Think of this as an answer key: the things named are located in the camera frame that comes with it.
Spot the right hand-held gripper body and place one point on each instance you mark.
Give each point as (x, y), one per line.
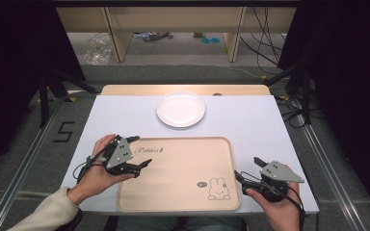
(279, 173)

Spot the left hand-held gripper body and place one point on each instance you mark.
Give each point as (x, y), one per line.
(119, 154)

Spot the beige tray with rabbit print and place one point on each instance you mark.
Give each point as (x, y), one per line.
(179, 173)

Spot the white round plate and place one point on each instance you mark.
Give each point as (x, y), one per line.
(180, 109)

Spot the person's left hand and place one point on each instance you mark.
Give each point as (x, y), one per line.
(94, 179)

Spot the person's right hand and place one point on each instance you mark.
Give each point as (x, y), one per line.
(281, 215)

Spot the white table sheet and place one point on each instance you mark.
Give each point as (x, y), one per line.
(250, 128)

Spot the wooden table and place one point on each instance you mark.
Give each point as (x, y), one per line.
(141, 89)

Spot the black metal stand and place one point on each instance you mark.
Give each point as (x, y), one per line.
(305, 93)
(45, 96)

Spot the clear plastic bag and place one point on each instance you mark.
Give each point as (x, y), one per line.
(98, 51)

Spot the dark clutter under desk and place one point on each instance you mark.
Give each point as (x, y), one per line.
(152, 36)

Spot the dark curtain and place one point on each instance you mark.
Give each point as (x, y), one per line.
(350, 80)
(13, 64)

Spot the blue round discs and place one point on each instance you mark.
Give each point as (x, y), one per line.
(210, 40)

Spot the wooden desk in background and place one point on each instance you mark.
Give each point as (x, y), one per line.
(179, 19)

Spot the aluminium floor rail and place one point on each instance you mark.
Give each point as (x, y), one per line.
(22, 170)
(330, 170)

